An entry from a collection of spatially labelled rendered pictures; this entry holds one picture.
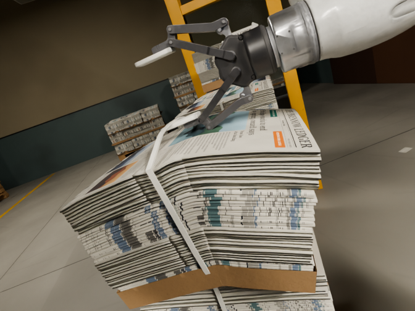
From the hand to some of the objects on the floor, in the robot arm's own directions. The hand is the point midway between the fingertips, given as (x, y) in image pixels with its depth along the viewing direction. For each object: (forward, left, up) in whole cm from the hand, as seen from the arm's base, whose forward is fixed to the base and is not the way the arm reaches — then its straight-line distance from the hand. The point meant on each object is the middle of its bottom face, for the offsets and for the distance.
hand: (161, 92), depth 48 cm
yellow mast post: (+122, +113, -117) cm, 204 cm away
